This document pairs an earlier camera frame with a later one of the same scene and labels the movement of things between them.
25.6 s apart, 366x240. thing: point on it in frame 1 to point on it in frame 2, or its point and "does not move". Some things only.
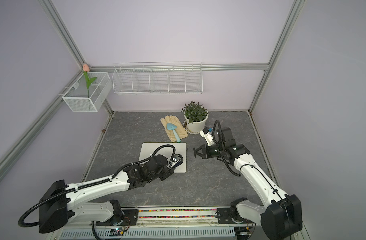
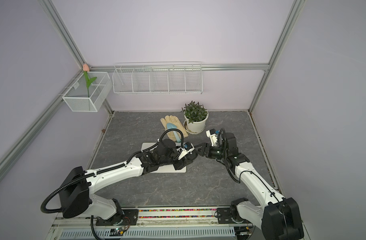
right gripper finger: x=203 y=147 does not move
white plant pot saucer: x=186 y=128 does not move
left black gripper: x=167 y=174 to x=180 y=164
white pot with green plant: x=195 y=116 does not move
